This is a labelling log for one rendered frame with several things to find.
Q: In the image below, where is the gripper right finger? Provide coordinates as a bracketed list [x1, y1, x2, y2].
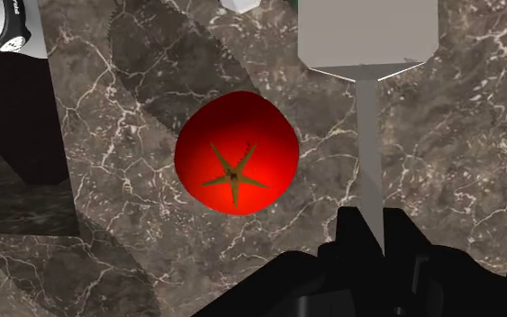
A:
[384, 207, 507, 317]

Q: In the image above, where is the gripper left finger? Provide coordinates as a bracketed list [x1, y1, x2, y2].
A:
[191, 205, 385, 317]

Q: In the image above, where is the grey spatula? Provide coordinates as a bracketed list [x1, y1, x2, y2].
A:
[297, 0, 439, 257]

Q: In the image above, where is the red tomato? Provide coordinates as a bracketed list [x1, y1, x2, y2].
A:
[174, 90, 301, 217]

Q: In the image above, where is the white faceted object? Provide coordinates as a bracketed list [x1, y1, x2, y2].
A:
[219, 0, 261, 14]

